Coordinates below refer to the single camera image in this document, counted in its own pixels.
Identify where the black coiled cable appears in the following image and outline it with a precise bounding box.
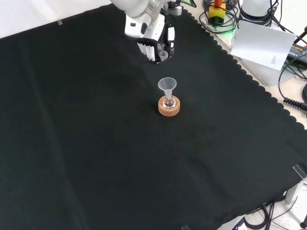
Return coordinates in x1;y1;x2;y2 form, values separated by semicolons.
278;59;307;111

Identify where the green cable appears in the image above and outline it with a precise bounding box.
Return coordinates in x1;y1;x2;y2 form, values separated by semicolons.
177;0;197;8

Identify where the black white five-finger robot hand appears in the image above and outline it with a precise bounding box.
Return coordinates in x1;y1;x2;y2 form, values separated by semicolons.
124;13;176;64

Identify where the black tripod handle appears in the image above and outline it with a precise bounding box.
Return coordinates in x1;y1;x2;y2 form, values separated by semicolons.
294;25;307;45

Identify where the clear round-bottom flask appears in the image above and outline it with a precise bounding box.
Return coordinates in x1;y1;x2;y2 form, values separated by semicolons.
162;90;177;109

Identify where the brown cork ring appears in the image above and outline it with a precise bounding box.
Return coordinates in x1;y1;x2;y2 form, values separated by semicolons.
158;95;181;117

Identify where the black cable bundle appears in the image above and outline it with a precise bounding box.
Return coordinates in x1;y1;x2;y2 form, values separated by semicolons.
232;201;300;230

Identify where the yellow stop button box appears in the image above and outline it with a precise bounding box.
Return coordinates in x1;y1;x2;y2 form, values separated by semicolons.
208;0;226;24

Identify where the black looped cable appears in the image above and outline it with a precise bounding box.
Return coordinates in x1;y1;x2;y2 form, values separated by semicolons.
199;0;238;34

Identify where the black bench cloth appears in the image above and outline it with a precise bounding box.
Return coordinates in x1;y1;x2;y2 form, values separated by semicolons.
0;3;307;230

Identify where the grey metal bracket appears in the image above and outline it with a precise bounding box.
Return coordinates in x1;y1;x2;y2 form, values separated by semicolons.
285;164;307;204

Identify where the clear plastic funnel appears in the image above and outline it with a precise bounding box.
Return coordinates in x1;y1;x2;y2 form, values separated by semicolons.
157;77;177;98

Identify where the black power adapter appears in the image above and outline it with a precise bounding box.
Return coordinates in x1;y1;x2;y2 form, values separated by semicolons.
287;44;307;62

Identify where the clear graduated cylinder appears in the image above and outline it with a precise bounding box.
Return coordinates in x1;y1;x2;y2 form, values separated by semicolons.
157;42;169;62

